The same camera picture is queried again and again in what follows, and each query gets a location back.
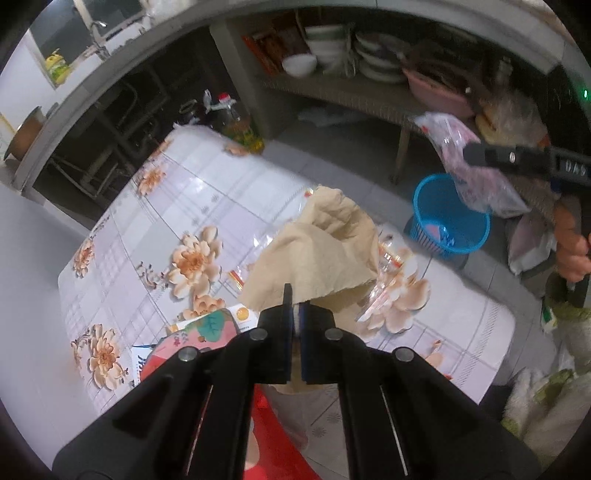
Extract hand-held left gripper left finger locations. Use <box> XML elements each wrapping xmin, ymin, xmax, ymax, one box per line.
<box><xmin>53</xmin><ymin>284</ymin><xmax>294</xmax><ymax>480</ymax></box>

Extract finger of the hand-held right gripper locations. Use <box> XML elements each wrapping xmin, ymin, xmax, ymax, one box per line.
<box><xmin>464</xmin><ymin>142</ymin><xmax>553</xmax><ymax>174</ymax></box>

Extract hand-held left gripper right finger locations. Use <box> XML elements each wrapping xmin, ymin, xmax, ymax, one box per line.
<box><xmin>300</xmin><ymin>302</ymin><xmax>539</xmax><ymax>480</ymax></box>

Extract clear pink printed plastic bag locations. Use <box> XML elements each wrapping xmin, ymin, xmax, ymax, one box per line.
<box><xmin>413</xmin><ymin>111</ymin><xmax>532</xmax><ymax>219</ymax></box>

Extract beige cloth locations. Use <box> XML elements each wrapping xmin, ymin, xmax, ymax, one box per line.
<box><xmin>240</xmin><ymin>185</ymin><xmax>380</xmax><ymax>315</ymax></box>

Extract blue plastic basket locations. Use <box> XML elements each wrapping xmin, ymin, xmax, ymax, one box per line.
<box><xmin>405</xmin><ymin>173</ymin><xmax>491</xmax><ymax>260</ymax></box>

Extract person's right hand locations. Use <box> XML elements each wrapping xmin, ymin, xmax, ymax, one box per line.
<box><xmin>554</xmin><ymin>198</ymin><xmax>591</xmax><ymax>282</ymax></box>

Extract yellowish plastic bag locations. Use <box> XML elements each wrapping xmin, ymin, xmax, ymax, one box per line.
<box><xmin>475</xmin><ymin>95</ymin><xmax>551</xmax><ymax>145</ymax></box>

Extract red teal printed carton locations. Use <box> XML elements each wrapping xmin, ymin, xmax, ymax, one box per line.
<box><xmin>139</xmin><ymin>309</ymin><xmax>241</xmax><ymax>385</ymax></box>

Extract white sack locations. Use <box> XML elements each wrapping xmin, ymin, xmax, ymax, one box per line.
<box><xmin>507</xmin><ymin>215</ymin><xmax>558</xmax><ymax>274</ymax></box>

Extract pink plastic basin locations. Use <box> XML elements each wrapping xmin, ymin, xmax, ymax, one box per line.
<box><xmin>401</xmin><ymin>67</ymin><xmax>477</xmax><ymax>119</ymax></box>

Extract crushed clear plastic bottle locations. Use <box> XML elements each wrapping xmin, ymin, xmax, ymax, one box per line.
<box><xmin>355</xmin><ymin>225</ymin><xmax>419</xmax><ymax>325</ymax></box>

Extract red plastic bag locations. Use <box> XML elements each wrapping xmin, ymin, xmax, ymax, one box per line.
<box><xmin>249</xmin><ymin>392</ymin><xmax>325</xmax><ymax>480</ymax></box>

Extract floral tablecloth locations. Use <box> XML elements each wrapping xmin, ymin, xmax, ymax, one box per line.
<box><xmin>58</xmin><ymin>124</ymin><xmax>515</xmax><ymax>416</ymax></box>

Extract stack of white plates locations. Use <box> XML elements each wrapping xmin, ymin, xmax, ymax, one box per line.
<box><xmin>355</xmin><ymin>31</ymin><xmax>408</xmax><ymax>85</ymax></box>

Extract grey wicker shelf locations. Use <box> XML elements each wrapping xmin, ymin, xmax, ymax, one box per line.
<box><xmin>210</xmin><ymin>14</ymin><xmax>481</xmax><ymax>186</ymax></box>

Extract oil bottle with red cap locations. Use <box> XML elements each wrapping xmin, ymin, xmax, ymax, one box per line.
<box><xmin>215</xmin><ymin>92</ymin><xmax>265</xmax><ymax>154</ymax></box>

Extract stack of white bowls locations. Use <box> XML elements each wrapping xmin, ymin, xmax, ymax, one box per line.
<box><xmin>304</xmin><ymin>24</ymin><xmax>352</xmax><ymax>66</ymax></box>

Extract white bowl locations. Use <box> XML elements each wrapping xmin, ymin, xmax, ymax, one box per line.
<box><xmin>282</xmin><ymin>54</ymin><xmax>319</xmax><ymax>78</ymax></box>

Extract dark glass jar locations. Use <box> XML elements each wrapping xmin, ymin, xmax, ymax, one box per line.
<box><xmin>178</xmin><ymin>99</ymin><xmax>200</xmax><ymax>125</ymax></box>

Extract white green cloth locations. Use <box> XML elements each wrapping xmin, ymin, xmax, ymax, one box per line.
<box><xmin>502</xmin><ymin>368</ymin><xmax>591</xmax><ymax>460</ymax></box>

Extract red food packets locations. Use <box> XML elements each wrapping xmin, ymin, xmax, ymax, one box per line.
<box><xmin>244</xmin><ymin>27</ymin><xmax>308</xmax><ymax>75</ymax></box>

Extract copper pot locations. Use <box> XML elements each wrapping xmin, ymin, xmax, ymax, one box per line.
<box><xmin>4</xmin><ymin>106</ymin><xmax>48</xmax><ymax>161</ymax></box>

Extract yellow green bottle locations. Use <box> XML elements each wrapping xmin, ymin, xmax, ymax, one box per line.
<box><xmin>45</xmin><ymin>48</ymin><xmax>71</xmax><ymax>85</ymax></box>

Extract window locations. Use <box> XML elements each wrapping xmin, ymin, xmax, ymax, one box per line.
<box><xmin>28</xmin><ymin>0</ymin><xmax>155</xmax><ymax>61</ymax></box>

